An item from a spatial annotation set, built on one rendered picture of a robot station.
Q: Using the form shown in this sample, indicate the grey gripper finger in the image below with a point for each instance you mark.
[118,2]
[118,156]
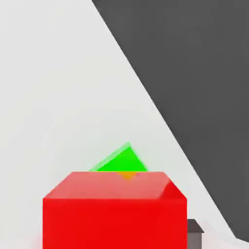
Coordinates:
[194,236]

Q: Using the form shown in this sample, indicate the small red cube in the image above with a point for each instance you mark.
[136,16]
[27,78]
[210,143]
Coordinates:
[114,217]

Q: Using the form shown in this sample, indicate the small green cube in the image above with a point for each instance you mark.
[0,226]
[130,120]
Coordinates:
[124,161]

